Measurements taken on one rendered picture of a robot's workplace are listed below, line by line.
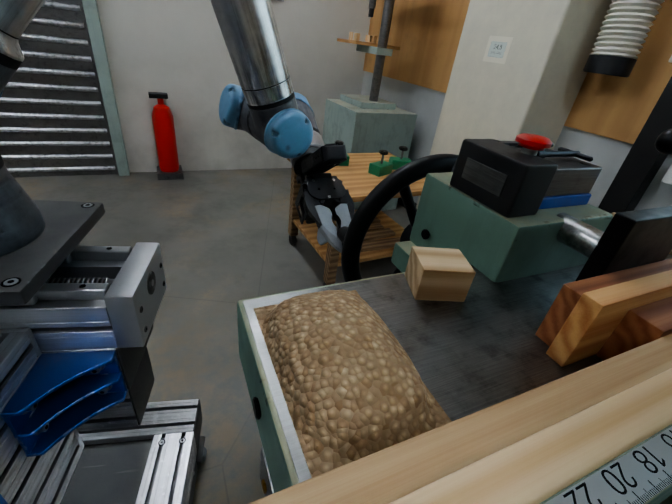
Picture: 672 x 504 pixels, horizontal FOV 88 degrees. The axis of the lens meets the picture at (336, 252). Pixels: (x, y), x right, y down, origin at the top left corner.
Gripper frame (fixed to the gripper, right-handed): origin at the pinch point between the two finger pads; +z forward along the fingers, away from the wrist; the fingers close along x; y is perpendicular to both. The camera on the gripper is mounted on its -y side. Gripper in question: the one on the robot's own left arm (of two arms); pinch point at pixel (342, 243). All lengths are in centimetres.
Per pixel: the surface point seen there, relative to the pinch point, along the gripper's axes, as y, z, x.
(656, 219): -35.1, 18.7, -6.7
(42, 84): 142, -207, 93
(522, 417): -33.7, 26.9, 11.4
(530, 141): -32.5, 8.7, -3.7
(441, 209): -22.0, 8.4, -1.5
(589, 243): -29.9, 17.9, -7.3
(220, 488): 71, 35, 23
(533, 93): 15, -65, -112
